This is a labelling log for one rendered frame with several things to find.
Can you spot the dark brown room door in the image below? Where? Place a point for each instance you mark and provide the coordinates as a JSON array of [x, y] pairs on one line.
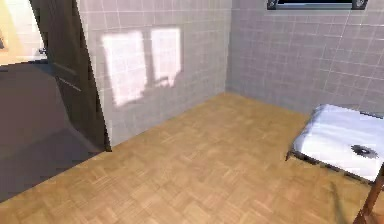
[[73, 76]]

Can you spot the dark framed window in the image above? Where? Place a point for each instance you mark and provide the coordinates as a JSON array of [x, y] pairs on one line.
[[316, 4]]

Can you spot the brown wooden post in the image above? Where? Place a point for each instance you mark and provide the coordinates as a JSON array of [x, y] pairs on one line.
[[371, 200]]

